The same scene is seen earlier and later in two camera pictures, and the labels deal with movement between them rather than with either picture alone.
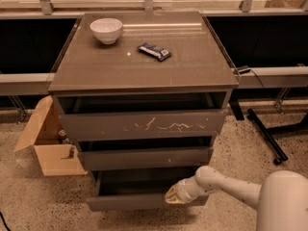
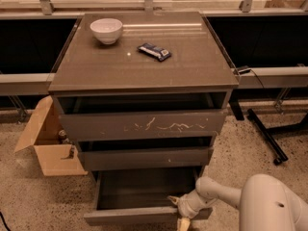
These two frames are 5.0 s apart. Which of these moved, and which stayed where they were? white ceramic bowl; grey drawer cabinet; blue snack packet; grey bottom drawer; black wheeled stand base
Moved: grey bottom drawer
Stayed: white ceramic bowl; grey drawer cabinet; blue snack packet; black wheeled stand base
